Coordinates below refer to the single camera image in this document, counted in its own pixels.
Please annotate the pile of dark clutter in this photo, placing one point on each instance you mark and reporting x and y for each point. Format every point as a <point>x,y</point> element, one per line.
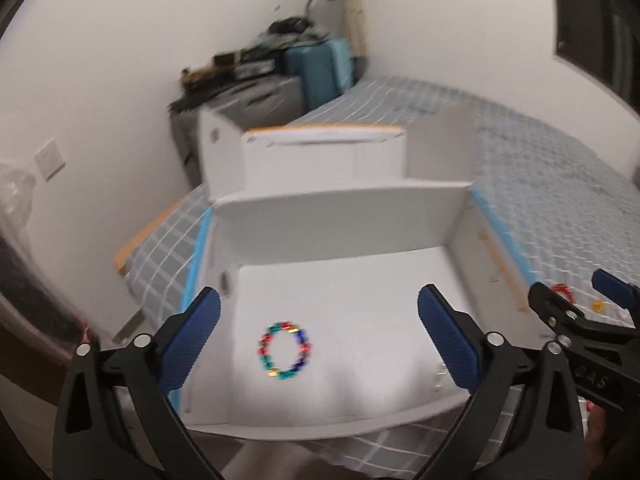
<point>250,57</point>

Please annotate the dark window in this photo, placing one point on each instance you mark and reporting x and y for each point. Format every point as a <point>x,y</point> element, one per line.
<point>595,25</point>

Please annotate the blue suitcase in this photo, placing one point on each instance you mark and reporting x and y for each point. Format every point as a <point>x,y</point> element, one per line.
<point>320,72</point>

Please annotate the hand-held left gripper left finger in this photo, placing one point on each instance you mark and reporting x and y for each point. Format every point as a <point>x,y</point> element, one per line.
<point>192,342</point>

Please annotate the white cardboard box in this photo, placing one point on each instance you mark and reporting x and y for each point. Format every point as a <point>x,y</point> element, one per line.
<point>350,280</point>

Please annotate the wooden bed frame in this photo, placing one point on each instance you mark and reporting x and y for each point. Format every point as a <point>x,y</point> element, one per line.
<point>145,232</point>

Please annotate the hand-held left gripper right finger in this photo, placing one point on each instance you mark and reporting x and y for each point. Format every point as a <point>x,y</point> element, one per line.
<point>447,345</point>

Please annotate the bed with checked sheet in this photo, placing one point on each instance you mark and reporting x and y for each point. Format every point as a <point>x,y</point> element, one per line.
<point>540,185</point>

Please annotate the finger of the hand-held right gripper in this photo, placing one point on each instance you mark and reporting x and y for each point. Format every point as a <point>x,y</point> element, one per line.
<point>615,285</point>
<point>550,305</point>

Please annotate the grey drawer cabinet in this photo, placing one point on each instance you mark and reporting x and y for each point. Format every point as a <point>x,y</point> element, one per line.
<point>260,97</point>

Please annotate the white wall socket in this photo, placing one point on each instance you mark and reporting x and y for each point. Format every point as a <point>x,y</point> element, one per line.
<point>50,159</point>

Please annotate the clear plastic bag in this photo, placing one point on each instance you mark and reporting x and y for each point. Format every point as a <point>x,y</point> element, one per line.
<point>15,195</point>

